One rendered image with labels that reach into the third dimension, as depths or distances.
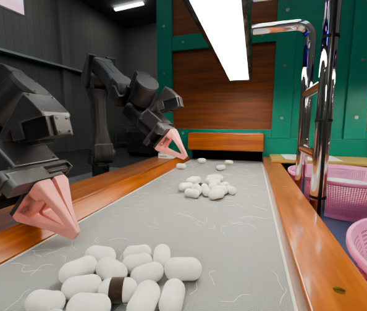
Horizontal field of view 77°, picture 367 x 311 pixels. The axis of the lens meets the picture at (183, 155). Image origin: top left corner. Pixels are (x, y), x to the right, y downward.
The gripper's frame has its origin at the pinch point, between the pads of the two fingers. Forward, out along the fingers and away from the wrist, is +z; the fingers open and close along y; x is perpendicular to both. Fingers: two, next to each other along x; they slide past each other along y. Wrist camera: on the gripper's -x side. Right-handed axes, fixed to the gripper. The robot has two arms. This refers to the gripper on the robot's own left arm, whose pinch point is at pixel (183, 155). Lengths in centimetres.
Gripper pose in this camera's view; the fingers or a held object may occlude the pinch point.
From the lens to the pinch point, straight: 59.0
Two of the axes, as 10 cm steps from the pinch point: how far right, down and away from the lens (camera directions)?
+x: -6.2, 7.3, 2.9
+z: 7.3, 6.7, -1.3
